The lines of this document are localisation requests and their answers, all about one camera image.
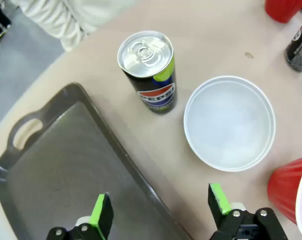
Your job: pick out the red plastic cup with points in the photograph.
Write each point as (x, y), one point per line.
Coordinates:
(283, 190)
(283, 10)

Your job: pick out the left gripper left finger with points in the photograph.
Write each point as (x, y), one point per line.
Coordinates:
(102, 217)

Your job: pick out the person in cream sweatshirt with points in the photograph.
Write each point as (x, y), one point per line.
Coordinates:
(108, 10)

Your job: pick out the black Pepsi can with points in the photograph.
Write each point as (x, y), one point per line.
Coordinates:
(299, 50)
(145, 57)

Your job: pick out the brown plastic serving tray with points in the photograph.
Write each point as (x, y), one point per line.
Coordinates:
(78, 162)

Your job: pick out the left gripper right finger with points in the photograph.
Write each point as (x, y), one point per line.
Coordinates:
(220, 207)

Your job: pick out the person's right forearm cream sleeve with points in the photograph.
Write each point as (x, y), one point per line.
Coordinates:
(56, 20)

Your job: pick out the white round bowl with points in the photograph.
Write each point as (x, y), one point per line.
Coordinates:
(228, 125)

